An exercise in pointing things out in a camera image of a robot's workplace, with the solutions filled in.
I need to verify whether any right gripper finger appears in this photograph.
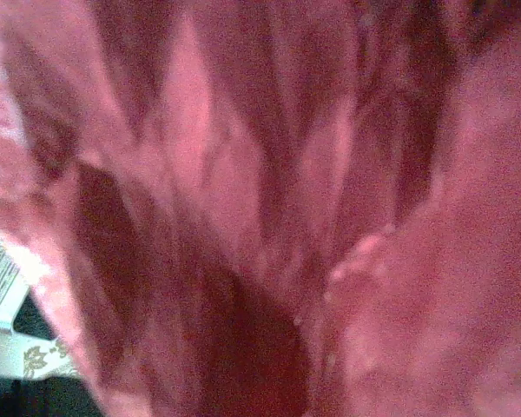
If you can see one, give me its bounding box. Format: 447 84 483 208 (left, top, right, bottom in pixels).
0 376 102 417

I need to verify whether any dark red wrapping paper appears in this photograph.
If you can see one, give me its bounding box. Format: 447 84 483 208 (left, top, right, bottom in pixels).
0 0 521 417

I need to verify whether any floral tablecloth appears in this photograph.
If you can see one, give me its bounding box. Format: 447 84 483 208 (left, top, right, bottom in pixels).
0 328 82 380

